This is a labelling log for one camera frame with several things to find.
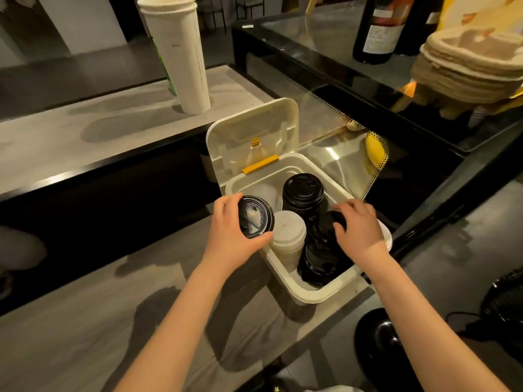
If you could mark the grey wooden table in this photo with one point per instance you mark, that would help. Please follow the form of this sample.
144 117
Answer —
81 314

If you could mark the stack of clear lids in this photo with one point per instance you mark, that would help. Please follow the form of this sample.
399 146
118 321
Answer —
265 195

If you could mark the person's left forearm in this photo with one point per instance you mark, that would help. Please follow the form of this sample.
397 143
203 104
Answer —
171 334

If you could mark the tall stack of black lids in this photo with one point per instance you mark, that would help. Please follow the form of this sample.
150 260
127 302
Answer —
302 195

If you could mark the black cup lid with plug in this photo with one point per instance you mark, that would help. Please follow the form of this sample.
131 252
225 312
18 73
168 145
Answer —
318 269

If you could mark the stack of white lids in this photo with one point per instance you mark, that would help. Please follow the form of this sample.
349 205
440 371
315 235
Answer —
288 236

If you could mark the person's right hand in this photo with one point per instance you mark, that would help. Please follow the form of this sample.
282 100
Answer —
361 236

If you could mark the white plastic storage bin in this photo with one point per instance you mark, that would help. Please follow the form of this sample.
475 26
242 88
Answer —
253 122

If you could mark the yellow fruit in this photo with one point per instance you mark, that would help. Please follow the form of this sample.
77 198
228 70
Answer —
374 151

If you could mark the person's right forearm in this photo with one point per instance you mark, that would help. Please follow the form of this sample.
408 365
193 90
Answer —
429 334

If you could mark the grey bar counter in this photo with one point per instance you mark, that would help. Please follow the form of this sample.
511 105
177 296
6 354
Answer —
102 130

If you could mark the black round base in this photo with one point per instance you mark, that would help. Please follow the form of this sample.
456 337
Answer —
380 351
504 310

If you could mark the green plastic bottle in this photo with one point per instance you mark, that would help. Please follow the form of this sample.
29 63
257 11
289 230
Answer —
167 73

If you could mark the tall white paper cup stack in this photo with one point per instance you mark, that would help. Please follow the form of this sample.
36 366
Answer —
179 57

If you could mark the person's left hand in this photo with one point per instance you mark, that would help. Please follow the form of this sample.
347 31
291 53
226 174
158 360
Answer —
226 240

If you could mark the yellow printed paper bag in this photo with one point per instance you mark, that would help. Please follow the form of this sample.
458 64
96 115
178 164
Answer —
478 10

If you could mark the person's white shirt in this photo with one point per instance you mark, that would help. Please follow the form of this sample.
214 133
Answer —
339 389

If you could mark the black metal chair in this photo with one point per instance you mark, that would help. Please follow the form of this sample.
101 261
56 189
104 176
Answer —
212 12
249 6

